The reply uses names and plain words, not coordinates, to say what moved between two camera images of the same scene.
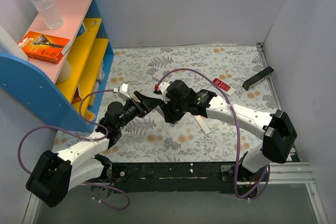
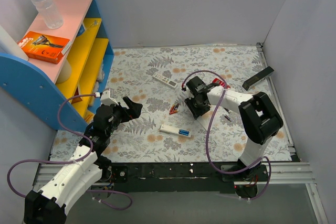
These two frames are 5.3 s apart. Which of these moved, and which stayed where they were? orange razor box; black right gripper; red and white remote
Moved: black right gripper
Stayed: orange razor box; red and white remote
